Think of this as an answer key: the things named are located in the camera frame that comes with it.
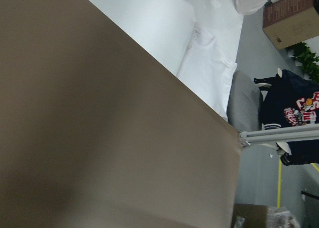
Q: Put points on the brown cardboard box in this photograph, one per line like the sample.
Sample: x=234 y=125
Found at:
x=289 y=22

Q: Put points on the grey chair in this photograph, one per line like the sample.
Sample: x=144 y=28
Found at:
x=244 y=103

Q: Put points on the aluminium cage frame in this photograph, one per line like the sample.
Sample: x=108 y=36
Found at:
x=287 y=134

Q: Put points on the white folded garment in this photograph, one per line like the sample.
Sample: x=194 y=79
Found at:
x=207 y=71

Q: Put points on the navy varsity jacket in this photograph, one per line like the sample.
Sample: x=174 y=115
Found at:
x=291 y=101

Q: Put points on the green potted plant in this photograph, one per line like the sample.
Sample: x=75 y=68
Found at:
x=309 y=60

